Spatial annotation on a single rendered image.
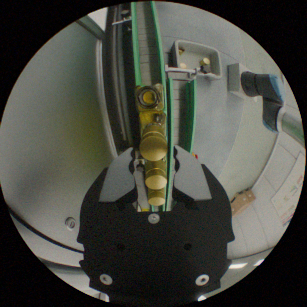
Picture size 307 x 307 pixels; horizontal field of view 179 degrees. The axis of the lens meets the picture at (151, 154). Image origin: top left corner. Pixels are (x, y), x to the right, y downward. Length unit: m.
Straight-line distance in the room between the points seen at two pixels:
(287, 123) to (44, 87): 0.62
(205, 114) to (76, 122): 0.57
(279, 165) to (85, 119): 3.93
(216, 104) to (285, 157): 3.34
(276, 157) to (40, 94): 3.97
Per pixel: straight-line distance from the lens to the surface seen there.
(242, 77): 0.63
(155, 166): 0.15
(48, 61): 0.18
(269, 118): 0.55
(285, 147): 3.73
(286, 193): 3.88
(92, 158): 0.22
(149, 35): 0.48
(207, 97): 0.59
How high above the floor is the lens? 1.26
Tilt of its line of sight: 58 degrees down
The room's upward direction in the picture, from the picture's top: 179 degrees counter-clockwise
